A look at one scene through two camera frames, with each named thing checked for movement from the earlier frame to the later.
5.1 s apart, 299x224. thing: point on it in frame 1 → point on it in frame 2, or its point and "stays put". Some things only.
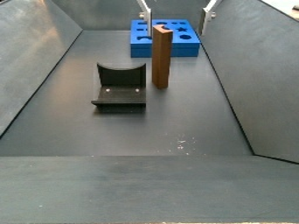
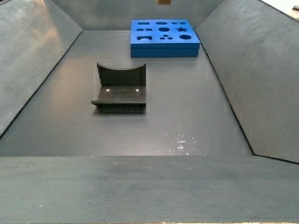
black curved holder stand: (122, 93) stays put
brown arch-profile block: (163, 39) → (163, 2)
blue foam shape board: (185, 44) stays put
